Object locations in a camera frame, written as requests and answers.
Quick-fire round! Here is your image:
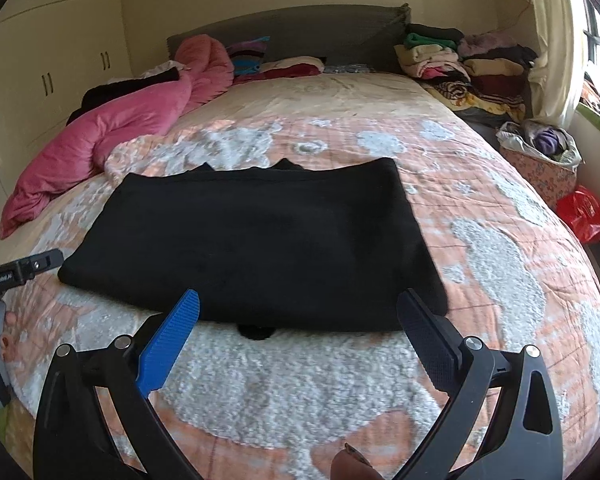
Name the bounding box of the person's left hand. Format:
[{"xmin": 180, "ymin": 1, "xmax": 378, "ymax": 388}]
[{"xmin": 0, "ymin": 310, "xmax": 34, "ymax": 364}]

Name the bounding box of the grey upholstered headboard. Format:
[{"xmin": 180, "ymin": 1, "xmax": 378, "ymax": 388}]
[{"xmin": 166, "ymin": 3, "xmax": 412, "ymax": 75}]

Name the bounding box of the floral storage box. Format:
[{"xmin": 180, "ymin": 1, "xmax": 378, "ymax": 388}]
[{"xmin": 496, "ymin": 120, "xmax": 584, "ymax": 211}]

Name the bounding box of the floral quilted bedspread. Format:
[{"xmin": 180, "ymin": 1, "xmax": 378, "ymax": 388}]
[{"xmin": 0, "ymin": 72, "xmax": 600, "ymax": 480}]

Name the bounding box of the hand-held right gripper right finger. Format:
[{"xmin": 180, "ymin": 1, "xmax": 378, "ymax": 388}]
[{"xmin": 395, "ymin": 287, "xmax": 566, "ymax": 480}]

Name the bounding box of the pile of folded clothes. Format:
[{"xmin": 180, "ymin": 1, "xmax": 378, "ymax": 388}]
[{"xmin": 394, "ymin": 24, "xmax": 539, "ymax": 117}]

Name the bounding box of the red plastic bag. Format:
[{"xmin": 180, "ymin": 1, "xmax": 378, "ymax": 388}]
[{"xmin": 556, "ymin": 185, "xmax": 600, "ymax": 245}]

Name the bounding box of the cream curtain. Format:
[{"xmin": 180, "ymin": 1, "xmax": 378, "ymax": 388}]
[{"xmin": 522, "ymin": 0, "xmax": 589, "ymax": 129}]

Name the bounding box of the red and cream cloth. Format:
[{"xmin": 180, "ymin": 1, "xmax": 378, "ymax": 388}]
[{"xmin": 235, "ymin": 56, "xmax": 327, "ymax": 84}]

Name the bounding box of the black cloth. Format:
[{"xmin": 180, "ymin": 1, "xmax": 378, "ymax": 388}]
[{"xmin": 66, "ymin": 67, "xmax": 181, "ymax": 126}]

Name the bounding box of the cream built-in wardrobe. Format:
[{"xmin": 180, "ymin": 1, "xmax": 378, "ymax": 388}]
[{"xmin": 0, "ymin": 0, "xmax": 137, "ymax": 196}]

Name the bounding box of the pink comforter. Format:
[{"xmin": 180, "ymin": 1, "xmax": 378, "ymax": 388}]
[{"xmin": 0, "ymin": 34, "xmax": 236, "ymax": 241}]

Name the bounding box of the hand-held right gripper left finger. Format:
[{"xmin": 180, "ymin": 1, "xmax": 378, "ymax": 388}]
[{"xmin": 32, "ymin": 288, "xmax": 202, "ymax": 480}]

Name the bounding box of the person's right hand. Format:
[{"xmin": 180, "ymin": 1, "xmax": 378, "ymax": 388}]
[{"xmin": 330, "ymin": 442, "xmax": 382, "ymax": 480}]

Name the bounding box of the striped pillow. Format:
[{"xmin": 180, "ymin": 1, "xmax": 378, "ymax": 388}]
[{"xmin": 227, "ymin": 36, "xmax": 272, "ymax": 79}]

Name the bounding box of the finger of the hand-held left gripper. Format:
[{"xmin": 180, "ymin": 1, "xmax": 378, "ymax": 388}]
[{"xmin": 24, "ymin": 248, "xmax": 65, "ymax": 275}]

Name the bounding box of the white cloth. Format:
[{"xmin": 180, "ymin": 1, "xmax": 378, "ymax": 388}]
[{"xmin": 140, "ymin": 60, "xmax": 182, "ymax": 79}]

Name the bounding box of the black sweater with orange patches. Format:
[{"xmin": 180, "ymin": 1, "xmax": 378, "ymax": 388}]
[{"xmin": 57, "ymin": 157, "xmax": 449, "ymax": 342}]

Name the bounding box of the purple cloth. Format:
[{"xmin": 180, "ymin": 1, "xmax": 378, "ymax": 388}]
[{"xmin": 535, "ymin": 127, "xmax": 572, "ymax": 157}]

